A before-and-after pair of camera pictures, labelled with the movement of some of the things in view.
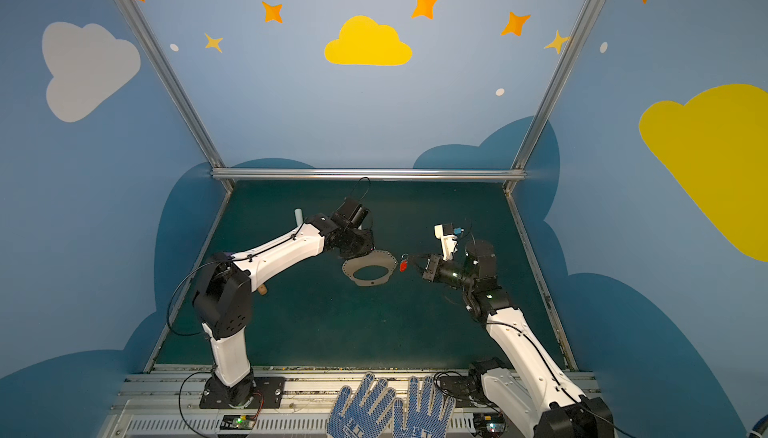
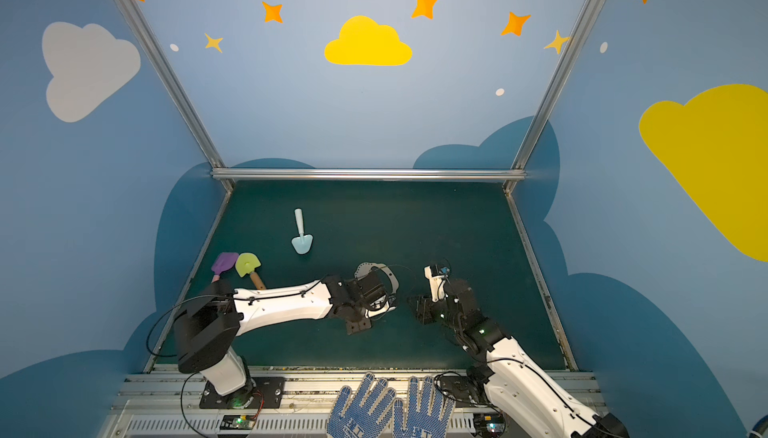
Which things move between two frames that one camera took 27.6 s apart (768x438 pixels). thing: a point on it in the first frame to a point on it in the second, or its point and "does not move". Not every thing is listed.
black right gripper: (431, 267) to (437, 304)
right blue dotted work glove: (430, 421) does not move
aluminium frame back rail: (368, 175) does not move
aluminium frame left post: (198, 126) does not move
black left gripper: (360, 243) to (372, 288)
